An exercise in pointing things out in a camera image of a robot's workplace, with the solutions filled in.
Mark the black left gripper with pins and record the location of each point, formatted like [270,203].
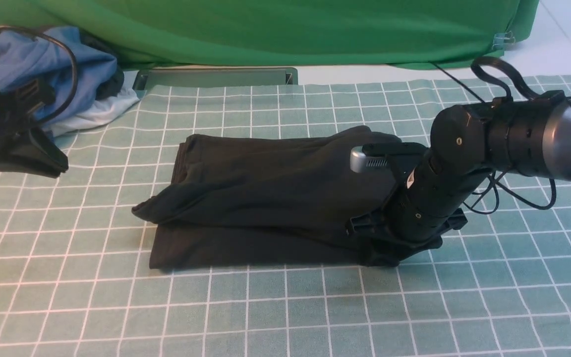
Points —
[24,149]

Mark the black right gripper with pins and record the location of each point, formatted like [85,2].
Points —
[410,219]

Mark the dark gray long-sleeved shirt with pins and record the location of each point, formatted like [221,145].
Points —
[235,202]

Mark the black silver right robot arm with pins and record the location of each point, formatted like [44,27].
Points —
[529,138]

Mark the blue crumpled shirt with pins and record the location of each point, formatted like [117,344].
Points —
[23,59]

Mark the green checkered table cloth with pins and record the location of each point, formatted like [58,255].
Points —
[74,262]

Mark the green backdrop cloth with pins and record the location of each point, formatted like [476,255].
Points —
[411,34]

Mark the metal binder clip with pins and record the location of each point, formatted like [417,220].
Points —
[503,40]

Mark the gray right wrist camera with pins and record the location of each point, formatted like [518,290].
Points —
[399,157]

